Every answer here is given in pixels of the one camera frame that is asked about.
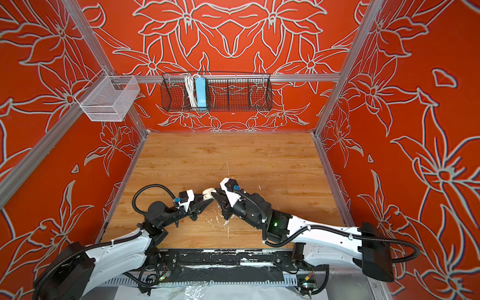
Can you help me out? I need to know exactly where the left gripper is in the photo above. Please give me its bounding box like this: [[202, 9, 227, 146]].
[[160, 193, 213, 229]]

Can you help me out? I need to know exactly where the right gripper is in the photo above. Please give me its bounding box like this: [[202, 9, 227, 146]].
[[209, 187, 264, 232]]

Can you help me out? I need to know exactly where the white earbud charging case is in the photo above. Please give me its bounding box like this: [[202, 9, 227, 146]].
[[202, 187, 216, 201]]

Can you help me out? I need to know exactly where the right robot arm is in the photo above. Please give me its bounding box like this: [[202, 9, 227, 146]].
[[203, 186, 420, 283]]

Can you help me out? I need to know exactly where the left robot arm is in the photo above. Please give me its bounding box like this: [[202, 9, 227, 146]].
[[32, 185, 216, 300]]

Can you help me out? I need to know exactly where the blue white box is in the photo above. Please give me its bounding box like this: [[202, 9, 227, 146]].
[[195, 77, 207, 110]]

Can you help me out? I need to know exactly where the clear plastic bin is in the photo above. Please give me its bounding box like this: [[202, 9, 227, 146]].
[[76, 76, 140, 122]]

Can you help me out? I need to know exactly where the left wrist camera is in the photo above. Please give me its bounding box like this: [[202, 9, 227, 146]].
[[173, 189, 195, 213]]

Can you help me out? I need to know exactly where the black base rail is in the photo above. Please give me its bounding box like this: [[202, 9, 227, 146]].
[[127, 248, 327, 284]]

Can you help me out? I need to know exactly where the black wire basket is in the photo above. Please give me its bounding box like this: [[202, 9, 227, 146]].
[[160, 72, 273, 113]]

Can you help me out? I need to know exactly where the white coiled cable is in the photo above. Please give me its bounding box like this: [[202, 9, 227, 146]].
[[184, 74, 198, 109]]

